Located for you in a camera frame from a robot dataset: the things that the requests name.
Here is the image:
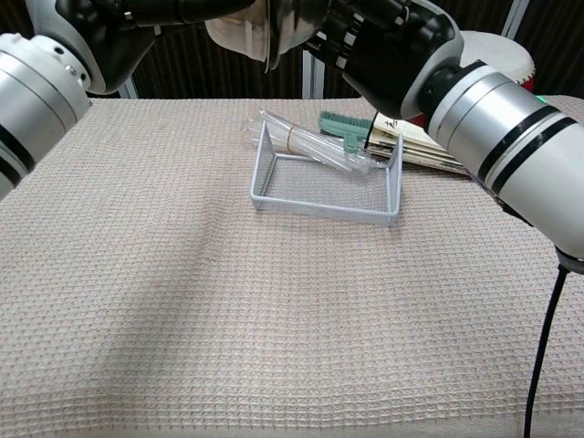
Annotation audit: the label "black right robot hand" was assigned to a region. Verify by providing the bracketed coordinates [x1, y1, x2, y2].
[305, 0, 412, 70]

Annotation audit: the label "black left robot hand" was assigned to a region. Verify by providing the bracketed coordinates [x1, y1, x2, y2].
[119, 0, 256, 35]

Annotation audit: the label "stainless steel bowl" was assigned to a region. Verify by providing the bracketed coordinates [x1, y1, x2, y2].
[263, 0, 331, 73]
[204, 0, 275, 62]

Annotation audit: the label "green plastic brush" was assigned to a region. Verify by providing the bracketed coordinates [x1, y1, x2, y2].
[318, 109, 376, 154]

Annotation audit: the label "bundle of clear plastic tubes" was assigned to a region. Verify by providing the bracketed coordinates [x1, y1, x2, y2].
[241, 108, 385, 183]

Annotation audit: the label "folded paper fan dark ribs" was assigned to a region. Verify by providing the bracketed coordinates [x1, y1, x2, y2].
[363, 112, 472, 175]

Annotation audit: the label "red drum with white skin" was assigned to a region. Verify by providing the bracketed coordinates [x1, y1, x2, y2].
[457, 30, 537, 99]

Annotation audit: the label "beige waffle weave tablecloth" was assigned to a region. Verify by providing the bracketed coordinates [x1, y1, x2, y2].
[0, 95, 584, 438]

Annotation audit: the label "white wire mesh basket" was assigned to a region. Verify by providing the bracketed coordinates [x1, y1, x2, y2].
[248, 119, 404, 229]

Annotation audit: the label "black cable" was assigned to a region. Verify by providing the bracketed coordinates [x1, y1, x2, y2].
[523, 258, 572, 438]

